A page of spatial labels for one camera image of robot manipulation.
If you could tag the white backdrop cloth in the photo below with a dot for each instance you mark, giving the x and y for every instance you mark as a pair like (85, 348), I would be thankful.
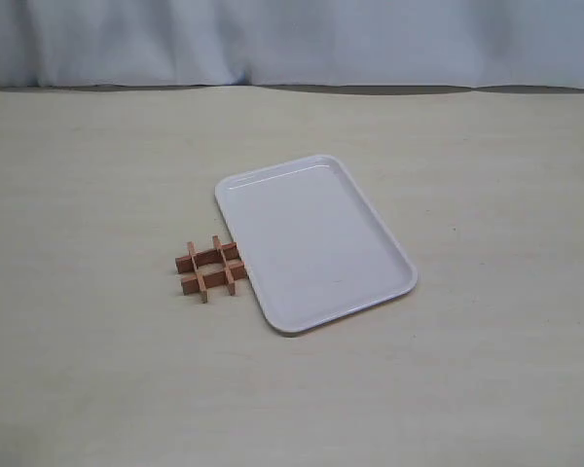
(469, 44)

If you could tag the white rectangular plastic tray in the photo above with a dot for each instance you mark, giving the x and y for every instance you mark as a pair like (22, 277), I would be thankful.
(314, 247)

